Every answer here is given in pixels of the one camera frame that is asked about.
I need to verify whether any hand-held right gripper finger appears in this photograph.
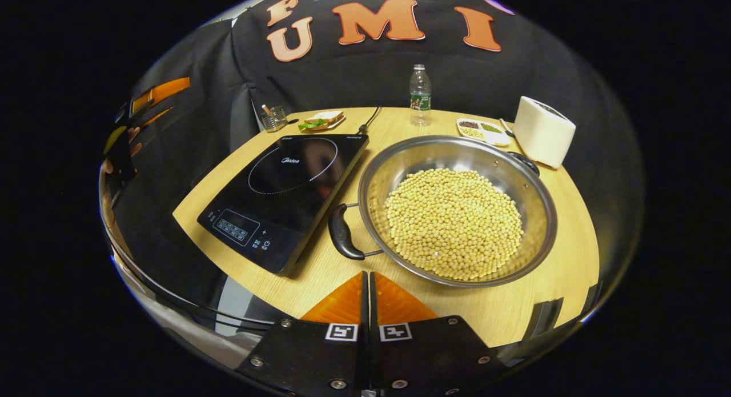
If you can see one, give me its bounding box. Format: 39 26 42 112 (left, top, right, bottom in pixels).
370 271 509 396
235 271 371 395

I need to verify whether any pile of yellow soybeans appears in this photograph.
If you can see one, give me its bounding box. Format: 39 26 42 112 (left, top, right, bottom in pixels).
384 168 525 282

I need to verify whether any steel pot with black handles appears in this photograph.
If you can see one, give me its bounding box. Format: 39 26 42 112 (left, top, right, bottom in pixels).
328 135 559 288

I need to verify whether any black induction cooktop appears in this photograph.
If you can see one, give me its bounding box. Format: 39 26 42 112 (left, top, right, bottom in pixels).
197 134 369 276

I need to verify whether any small clear holder with sticks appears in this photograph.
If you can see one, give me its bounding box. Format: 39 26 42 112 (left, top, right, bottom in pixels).
260 104 288 133

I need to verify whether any sandwich on white plate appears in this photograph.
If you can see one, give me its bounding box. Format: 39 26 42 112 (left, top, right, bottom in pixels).
298 110 346 133

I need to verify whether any white divided dish of beans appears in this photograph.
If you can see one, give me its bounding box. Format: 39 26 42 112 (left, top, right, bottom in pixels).
456 118 512 147

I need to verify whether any clear plastic water bottle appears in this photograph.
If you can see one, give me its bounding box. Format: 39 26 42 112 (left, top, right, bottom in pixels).
409 64 432 127

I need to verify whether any white toaster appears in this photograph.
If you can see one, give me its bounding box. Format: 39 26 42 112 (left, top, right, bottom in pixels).
513 96 576 169

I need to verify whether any black power cable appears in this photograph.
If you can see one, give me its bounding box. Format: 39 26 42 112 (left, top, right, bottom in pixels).
358 106 382 136

